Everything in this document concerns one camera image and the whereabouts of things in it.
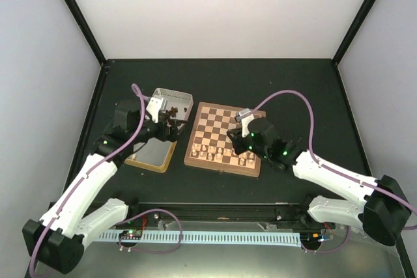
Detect left black frame post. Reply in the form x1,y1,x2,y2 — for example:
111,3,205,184
64,0,107,66

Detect right small circuit board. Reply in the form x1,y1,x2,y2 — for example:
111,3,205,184
306,232,334,242

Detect small circuit board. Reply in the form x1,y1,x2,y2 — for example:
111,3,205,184
306,232,334,242
119,230,142,240

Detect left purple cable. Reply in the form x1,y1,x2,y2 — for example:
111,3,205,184
29,83,147,278

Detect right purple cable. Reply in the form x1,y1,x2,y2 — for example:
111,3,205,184
250,89,417,255

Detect wooden chessboard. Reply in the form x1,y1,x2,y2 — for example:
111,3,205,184
184,102,261,178

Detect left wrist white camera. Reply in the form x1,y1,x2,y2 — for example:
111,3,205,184
146,97,164,123

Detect purple cable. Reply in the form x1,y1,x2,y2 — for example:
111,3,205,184
250,89,417,255
29,83,147,278

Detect gold tin box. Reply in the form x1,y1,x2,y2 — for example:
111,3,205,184
125,138,177,173

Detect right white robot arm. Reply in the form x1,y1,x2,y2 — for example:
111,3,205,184
227,118,411,246

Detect dark brown chess pieces pile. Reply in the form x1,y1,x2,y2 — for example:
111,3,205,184
162,107,178,125

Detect right black frame post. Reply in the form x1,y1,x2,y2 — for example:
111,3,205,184
332,0,377,66

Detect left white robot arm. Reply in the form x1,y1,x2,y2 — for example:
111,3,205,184
22,96,189,277

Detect light blue slotted cable duct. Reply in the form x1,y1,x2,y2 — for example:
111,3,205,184
95,229,301,247

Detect black frame post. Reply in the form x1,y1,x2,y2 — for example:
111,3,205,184
64,0,107,66
332,0,377,66

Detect left small circuit board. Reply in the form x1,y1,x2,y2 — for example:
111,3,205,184
119,230,142,240

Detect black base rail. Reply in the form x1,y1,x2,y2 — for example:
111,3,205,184
48,202,310,230

